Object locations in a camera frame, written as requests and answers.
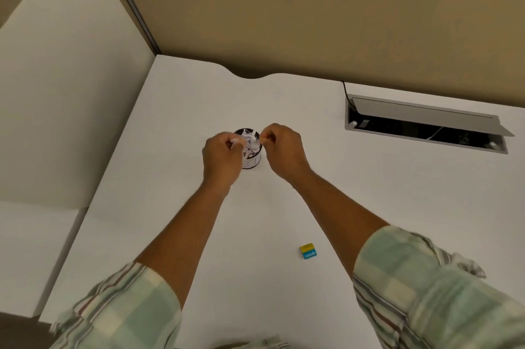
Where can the person's left hand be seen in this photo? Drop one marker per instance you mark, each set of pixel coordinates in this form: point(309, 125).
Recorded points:
point(221, 160)

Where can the white paper cup black inside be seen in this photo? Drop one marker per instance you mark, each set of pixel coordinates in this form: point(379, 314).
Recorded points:
point(252, 161)

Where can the person's right hand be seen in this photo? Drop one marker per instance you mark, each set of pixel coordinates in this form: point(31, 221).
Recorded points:
point(287, 152)

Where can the white side divider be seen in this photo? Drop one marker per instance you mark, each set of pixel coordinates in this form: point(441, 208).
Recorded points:
point(69, 94)

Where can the person's left forearm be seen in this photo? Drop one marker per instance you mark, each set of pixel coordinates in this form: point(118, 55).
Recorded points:
point(184, 234)

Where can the person's right forearm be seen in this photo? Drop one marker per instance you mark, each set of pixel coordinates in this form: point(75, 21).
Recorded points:
point(340, 217)

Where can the green plaid shirt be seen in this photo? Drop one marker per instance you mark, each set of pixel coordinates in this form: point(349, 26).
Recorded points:
point(430, 299)

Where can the small blue yellow box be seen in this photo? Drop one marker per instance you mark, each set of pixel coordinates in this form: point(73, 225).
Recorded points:
point(307, 251)

